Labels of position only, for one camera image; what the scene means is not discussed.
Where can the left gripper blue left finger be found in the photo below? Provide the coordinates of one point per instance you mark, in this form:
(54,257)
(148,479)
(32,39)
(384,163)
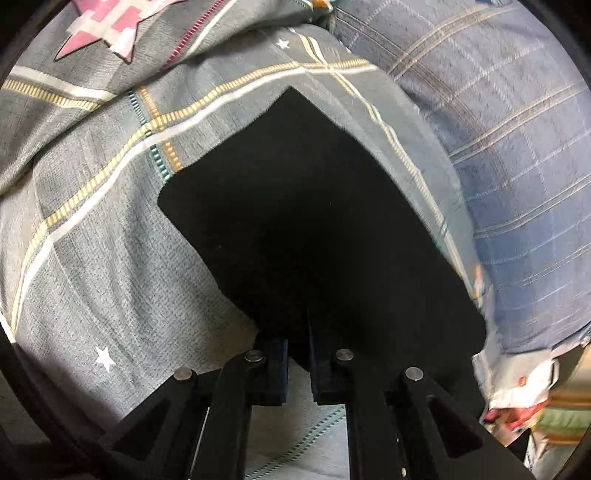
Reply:
(272,376)

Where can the black pants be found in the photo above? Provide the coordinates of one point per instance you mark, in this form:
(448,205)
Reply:
(306,233)

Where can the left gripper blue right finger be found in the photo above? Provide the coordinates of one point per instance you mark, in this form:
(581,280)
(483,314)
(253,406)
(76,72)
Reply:
(325,384)

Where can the grey star patterned quilt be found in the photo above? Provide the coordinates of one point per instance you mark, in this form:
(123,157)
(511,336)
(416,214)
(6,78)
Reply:
(115,334)

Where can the blue plaid pillow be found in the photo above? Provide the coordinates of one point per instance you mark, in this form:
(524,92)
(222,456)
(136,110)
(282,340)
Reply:
(513,112)

